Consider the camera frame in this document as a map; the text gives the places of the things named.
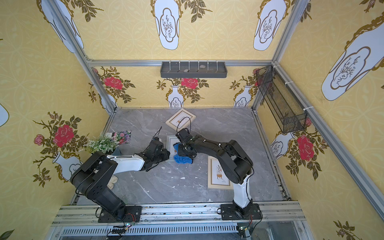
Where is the blue microfiber cloth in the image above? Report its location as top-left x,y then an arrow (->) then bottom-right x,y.
173,143 -> 193,164

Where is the grey-green picture frame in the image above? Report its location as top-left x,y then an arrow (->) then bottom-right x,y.
166,135 -> 180,161

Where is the beige picture frame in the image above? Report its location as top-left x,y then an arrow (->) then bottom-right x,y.
166,109 -> 196,132
208,157 -> 233,190

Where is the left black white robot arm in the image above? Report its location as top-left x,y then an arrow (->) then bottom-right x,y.
70,137 -> 170,221

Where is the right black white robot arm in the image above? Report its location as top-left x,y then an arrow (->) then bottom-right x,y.
176,132 -> 254,219

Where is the floral patterned box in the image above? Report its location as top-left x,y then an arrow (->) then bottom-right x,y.
106,131 -> 132,145

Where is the beige work glove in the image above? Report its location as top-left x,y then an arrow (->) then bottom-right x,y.
107,175 -> 118,190

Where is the potted green plant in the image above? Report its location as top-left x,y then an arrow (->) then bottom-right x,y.
85,135 -> 122,156

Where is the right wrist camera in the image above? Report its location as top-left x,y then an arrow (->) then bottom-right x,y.
176,128 -> 193,144

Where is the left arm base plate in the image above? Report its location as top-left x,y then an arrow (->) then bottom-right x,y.
98,205 -> 143,223

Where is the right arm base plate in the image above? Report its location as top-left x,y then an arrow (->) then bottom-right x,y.
220,202 -> 263,221

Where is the grey wall shelf tray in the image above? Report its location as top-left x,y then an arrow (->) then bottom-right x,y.
160,61 -> 228,79

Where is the black wire mesh basket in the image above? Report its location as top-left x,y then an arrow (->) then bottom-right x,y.
254,66 -> 307,134

